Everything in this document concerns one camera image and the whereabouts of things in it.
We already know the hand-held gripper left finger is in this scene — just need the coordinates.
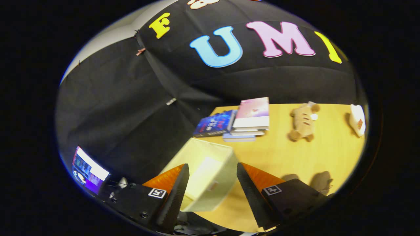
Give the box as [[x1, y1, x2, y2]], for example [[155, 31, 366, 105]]
[[98, 163, 190, 234]]

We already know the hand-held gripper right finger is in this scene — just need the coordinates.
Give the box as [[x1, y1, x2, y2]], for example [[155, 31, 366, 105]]
[[236, 162, 328, 231]]

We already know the green fabric storage box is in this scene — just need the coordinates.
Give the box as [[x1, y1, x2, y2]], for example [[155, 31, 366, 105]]
[[158, 138, 239, 212]]

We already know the light blue book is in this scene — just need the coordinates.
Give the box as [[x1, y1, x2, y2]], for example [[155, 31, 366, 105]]
[[222, 133, 256, 142]]

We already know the white book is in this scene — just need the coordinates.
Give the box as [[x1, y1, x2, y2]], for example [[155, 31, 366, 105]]
[[230, 126, 269, 137]]

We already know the dark blue book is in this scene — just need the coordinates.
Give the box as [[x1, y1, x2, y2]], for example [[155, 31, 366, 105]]
[[193, 110, 237, 138]]

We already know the pink cover book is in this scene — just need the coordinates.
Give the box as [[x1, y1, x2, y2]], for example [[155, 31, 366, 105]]
[[232, 97, 270, 129]]

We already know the brown plush toy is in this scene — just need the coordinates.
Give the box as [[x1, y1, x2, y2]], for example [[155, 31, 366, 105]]
[[288, 102, 320, 142]]

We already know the computer monitor screen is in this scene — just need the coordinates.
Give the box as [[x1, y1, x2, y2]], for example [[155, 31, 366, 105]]
[[72, 146, 110, 195]]

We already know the white plush toy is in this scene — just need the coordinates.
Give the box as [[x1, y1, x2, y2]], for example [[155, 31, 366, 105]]
[[348, 104, 366, 137]]

